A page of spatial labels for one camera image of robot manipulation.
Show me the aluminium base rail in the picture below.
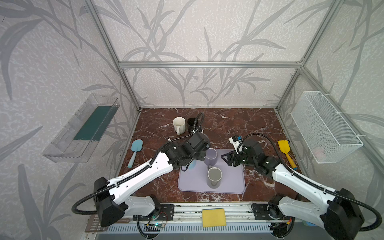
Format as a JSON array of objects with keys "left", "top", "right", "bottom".
[{"left": 80, "top": 201, "right": 331, "bottom": 240}]

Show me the black mug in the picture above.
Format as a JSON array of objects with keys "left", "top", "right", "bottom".
[{"left": 187, "top": 118, "right": 196, "bottom": 133}]

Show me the yellow item on table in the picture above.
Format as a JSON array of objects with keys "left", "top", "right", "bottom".
[{"left": 278, "top": 140, "right": 298, "bottom": 170}]

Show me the lavender mug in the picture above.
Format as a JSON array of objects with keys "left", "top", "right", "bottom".
[{"left": 204, "top": 148, "right": 218, "bottom": 167}]

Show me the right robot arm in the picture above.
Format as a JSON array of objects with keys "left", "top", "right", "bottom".
[{"left": 222, "top": 136, "right": 383, "bottom": 240}]

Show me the light blue silicone spatula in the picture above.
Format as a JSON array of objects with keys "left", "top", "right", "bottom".
[{"left": 127, "top": 140, "right": 143, "bottom": 168}]

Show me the clear plastic wall bin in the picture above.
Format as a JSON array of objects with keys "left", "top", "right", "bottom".
[{"left": 43, "top": 94, "right": 120, "bottom": 163}]

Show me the lavender plastic tray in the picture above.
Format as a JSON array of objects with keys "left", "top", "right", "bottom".
[{"left": 178, "top": 149, "right": 246, "bottom": 194}]

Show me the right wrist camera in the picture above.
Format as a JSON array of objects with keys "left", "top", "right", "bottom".
[{"left": 229, "top": 136, "right": 242, "bottom": 148}]

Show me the green circuit board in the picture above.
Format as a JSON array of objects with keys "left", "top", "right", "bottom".
[{"left": 145, "top": 223, "right": 167, "bottom": 232}]

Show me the yellow sponge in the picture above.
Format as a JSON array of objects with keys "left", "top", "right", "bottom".
[{"left": 202, "top": 209, "right": 227, "bottom": 228}]

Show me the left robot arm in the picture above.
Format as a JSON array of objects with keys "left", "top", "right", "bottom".
[{"left": 72, "top": 113, "right": 211, "bottom": 227}]

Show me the light blue mug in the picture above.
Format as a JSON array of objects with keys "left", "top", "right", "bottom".
[{"left": 188, "top": 160, "right": 197, "bottom": 170}]

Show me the white wire basket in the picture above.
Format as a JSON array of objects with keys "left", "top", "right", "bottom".
[{"left": 291, "top": 91, "right": 364, "bottom": 164}]

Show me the aluminium frame post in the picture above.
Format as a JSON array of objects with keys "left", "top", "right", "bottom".
[{"left": 85, "top": 0, "right": 141, "bottom": 112}]

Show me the grey mug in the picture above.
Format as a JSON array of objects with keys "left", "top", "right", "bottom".
[{"left": 207, "top": 167, "right": 223, "bottom": 189}]

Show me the brown slotted spatula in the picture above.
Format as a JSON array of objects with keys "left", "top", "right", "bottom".
[{"left": 85, "top": 215, "right": 132, "bottom": 233}]

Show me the white faceted mug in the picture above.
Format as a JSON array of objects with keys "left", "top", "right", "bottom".
[{"left": 173, "top": 117, "right": 186, "bottom": 135}]

